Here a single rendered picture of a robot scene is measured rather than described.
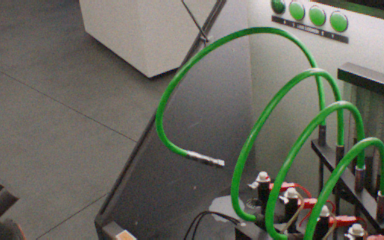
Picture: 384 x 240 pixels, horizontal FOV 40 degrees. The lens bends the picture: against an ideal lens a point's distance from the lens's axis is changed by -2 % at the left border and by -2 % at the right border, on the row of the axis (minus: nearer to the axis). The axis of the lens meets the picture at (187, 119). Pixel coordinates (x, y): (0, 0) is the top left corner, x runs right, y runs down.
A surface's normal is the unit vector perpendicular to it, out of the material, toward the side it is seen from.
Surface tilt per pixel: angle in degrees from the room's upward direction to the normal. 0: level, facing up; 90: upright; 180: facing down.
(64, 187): 0
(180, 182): 90
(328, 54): 90
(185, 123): 90
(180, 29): 90
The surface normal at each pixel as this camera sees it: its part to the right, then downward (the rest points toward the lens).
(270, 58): -0.76, 0.40
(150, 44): 0.51, 0.39
